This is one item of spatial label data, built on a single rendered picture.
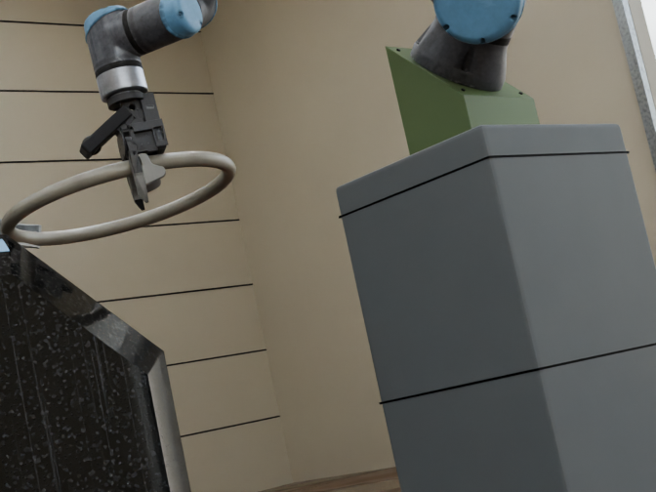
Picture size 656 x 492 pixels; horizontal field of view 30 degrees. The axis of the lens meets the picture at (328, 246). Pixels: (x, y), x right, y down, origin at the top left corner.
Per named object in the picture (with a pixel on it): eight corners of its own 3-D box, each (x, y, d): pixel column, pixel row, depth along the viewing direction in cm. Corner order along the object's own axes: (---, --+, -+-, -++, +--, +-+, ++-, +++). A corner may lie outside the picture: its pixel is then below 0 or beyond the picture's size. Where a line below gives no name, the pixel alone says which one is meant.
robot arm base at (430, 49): (451, 52, 250) (469, 7, 246) (519, 92, 239) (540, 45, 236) (390, 48, 237) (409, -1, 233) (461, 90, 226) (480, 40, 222)
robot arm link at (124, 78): (98, 70, 226) (94, 88, 235) (103, 95, 225) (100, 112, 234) (145, 62, 229) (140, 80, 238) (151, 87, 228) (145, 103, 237)
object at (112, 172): (-47, 236, 231) (-51, 222, 232) (71, 255, 278) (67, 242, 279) (185, 147, 221) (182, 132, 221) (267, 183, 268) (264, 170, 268)
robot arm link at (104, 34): (115, -2, 227) (70, 17, 231) (131, 61, 225) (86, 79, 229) (140, 10, 236) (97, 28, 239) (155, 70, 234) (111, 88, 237)
